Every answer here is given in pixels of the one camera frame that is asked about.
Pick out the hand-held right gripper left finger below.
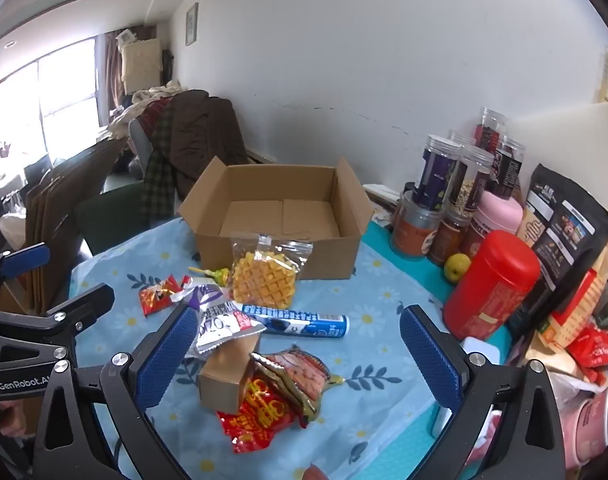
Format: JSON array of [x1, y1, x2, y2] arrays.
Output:
[[31, 304, 200, 480]]

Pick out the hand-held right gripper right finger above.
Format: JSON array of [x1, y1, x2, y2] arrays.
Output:
[[399, 304, 567, 480]]

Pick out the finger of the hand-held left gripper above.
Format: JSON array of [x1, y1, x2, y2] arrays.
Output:
[[0, 282, 116, 343], [0, 242, 51, 306]]

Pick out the small brown cardboard box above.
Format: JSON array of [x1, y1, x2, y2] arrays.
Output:
[[198, 332, 262, 411]]

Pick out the small red snack packet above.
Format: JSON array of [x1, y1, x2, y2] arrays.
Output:
[[138, 275, 185, 317]]

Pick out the silver purple snack packet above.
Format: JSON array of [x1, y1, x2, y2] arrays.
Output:
[[184, 284, 267, 361]]

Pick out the long red white packet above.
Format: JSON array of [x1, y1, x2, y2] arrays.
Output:
[[175, 274, 207, 308]]

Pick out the green yellow lollipop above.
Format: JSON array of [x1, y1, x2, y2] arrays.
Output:
[[188, 266, 233, 288]]

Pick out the red gold snack packet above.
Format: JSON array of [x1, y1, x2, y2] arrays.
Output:
[[216, 360, 310, 453]]

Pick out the clear waffle packet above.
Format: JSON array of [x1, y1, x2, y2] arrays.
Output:
[[230, 232, 315, 309]]

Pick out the blue cookie tube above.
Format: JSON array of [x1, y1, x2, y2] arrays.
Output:
[[234, 302, 351, 339]]

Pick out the red foil candy packet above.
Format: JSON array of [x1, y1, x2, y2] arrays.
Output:
[[249, 345, 345, 428]]

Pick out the folded cardboard sheets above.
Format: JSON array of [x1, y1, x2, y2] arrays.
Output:
[[0, 135, 130, 311]]

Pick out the blue floral tablecloth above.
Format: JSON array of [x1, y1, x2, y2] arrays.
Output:
[[69, 215, 515, 480]]

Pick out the red canister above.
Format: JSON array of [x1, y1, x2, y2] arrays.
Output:
[[443, 230, 541, 342]]

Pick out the dark green chair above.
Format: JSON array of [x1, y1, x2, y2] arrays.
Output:
[[74, 180, 180, 256]]

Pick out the yellow green fruit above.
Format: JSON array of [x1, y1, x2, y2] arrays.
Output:
[[444, 253, 472, 282]]

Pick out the brown spice jar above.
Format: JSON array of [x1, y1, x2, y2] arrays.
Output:
[[428, 207, 472, 267]]

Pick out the orange spice jar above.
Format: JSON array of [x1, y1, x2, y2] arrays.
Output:
[[391, 190, 447, 258]]

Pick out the green plaid scarf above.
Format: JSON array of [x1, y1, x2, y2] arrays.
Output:
[[140, 105, 177, 221]]

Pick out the pink lidded jar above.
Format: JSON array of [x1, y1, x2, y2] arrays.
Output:
[[459, 191, 525, 261]]

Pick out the grey chair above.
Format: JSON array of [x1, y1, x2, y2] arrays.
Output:
[[128, 117, 155, 181]]

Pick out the white papers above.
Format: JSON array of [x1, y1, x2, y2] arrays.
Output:
[[361, 182, 405, 226]]

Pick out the beige snack packet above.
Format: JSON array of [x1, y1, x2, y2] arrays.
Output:
[[516, 205, 545, 251]]

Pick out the red plastic packet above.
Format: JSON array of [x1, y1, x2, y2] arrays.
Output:
[[566, 325, 608, 368]]

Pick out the black coffee bag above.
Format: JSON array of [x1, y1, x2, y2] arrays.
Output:
[[506, 163, 608, 346]]

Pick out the clear jar of oats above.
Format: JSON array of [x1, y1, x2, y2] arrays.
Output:
[[451, 145, 495, 216]]

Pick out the purple label clear jar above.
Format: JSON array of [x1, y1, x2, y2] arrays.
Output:
[[413, 134, 464, 211]]

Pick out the cream clothes pile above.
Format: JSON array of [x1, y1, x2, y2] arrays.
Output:
[[96, 80, 185, 141]]

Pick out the brown curtain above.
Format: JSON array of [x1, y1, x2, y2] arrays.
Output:
[[94, 25, 160, 128]]

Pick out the dark label clear jar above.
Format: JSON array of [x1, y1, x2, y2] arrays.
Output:
[[494, 135, 526, 198]]

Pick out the brown jacket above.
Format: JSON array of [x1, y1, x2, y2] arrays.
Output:
[[161, 89, 250, 201]]

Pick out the small clear jar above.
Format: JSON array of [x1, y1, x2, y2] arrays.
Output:
[[446, 129, 477, 148]]

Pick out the tall clear jar red contents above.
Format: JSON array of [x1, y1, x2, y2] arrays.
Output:
[[474, 106, 507, 153]]

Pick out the small framed wall picture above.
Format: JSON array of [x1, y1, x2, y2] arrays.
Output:
[[185, 2, 200, 46]]

